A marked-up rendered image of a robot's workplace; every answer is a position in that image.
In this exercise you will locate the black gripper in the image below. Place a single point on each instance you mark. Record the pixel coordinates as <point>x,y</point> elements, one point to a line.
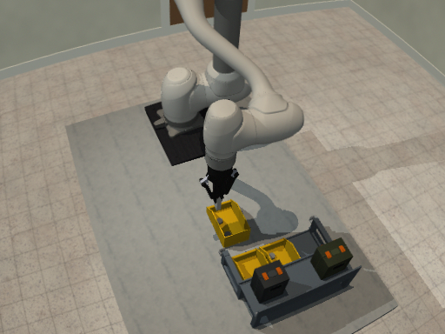
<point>221,184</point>

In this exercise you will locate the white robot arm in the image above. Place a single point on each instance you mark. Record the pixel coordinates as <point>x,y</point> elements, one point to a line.
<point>226,129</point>

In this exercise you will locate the yellow bin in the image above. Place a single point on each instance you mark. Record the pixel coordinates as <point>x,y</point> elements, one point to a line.
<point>283,249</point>
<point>233,220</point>
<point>248,261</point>

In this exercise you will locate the grey metal shelf rack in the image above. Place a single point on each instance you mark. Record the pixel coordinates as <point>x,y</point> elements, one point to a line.
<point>302,279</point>

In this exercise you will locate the black case with orange latches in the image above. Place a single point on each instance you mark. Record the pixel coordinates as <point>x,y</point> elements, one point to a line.
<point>269,281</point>

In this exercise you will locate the dark green case with orange latches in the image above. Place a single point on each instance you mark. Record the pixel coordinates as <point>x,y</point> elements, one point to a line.
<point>331,258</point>

